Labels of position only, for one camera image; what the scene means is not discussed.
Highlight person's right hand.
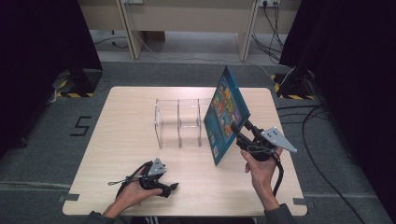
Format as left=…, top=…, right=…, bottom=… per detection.
left=240, top=147, right=284, bottom=203

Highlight white wall power outlet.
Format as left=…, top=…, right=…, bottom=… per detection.
left=258, top=0, right=282, bottom=8

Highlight clear acrylic divided rack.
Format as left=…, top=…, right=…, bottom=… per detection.
left=153, top=97, right=219, bottom=150

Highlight person's left hand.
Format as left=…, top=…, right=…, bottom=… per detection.
left=116, top=167, right=164, bottom=211

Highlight right hand-held gripper cable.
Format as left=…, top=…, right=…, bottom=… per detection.
left=271, top=152, right=286, bottom=198

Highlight left hand-held gripper cable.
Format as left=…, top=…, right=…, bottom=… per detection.
left=107, top=160, right=154, bottom=201

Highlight bundle of black hanging cables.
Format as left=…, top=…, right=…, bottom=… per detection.
left=250, top=2, right=286, bottom=63

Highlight hand-held gripper cable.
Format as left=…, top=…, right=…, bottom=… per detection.
left=107, top=160, right=154, bottom=201
left=271, top=152, right=286, bottom=198

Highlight black stand base striped tape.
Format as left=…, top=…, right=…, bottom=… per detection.
left=50, top=67, right=105, bottom=99
left=269, top=65, right=316, bottom=101

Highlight blue children's picture book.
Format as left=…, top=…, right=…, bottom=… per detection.
left=203, top=64, right=252, bottom=167

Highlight thin black floor cable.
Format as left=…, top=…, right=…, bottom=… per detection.
left=93, top=30, right=129, bottom=49

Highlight black curtain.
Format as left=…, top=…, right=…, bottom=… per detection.
left=279, top=0, right=396, bottom=217
left=0, top=0, right=105, bottom=161

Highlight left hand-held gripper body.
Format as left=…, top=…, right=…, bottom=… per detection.
left=137, top=157, right=168, bottom=191

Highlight black floor cables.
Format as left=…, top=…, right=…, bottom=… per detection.
left=276, top=104, right=367, bottom=224

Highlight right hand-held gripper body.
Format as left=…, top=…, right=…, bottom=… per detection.
left=235, top=125, right=298, bottom=162

